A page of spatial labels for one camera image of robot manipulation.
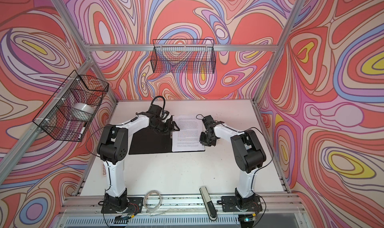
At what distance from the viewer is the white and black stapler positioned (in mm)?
691

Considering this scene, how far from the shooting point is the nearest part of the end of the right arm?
720mm

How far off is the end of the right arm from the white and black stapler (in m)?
0.24
